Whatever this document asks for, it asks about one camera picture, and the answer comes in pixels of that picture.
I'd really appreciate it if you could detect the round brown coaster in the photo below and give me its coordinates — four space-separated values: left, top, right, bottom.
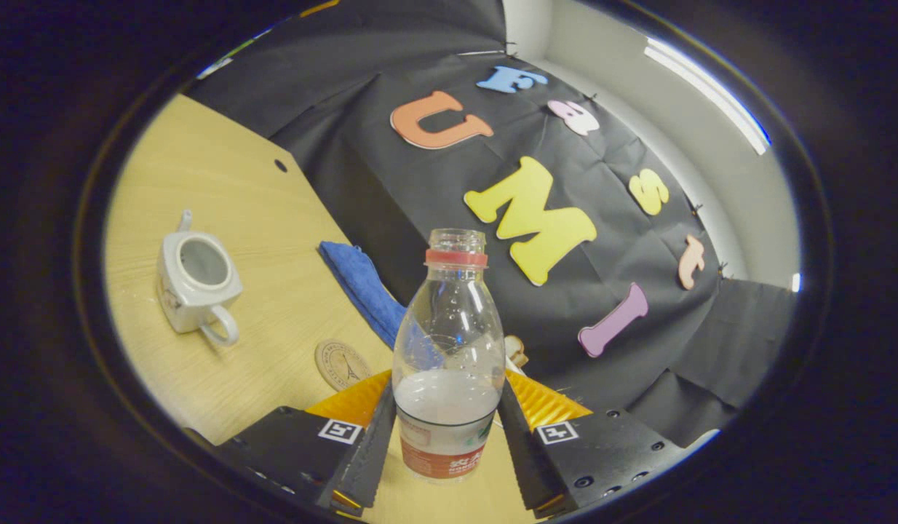
314 338 375 393

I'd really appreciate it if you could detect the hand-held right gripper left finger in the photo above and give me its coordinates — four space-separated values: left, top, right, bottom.
212 370 397 519

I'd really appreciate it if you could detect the white ceramic teacup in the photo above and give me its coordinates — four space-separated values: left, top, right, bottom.
156 210 244 347

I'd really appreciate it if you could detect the clear plastic water bottle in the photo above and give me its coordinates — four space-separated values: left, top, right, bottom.
392 229 506 483

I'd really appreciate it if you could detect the black backdrop cloth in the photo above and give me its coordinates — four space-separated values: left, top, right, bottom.
183 0 799 448

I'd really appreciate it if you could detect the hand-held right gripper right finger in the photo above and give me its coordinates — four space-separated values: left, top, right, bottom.
496 370 690 519

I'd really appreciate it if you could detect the blue towel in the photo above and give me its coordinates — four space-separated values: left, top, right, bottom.
318 241 408 350

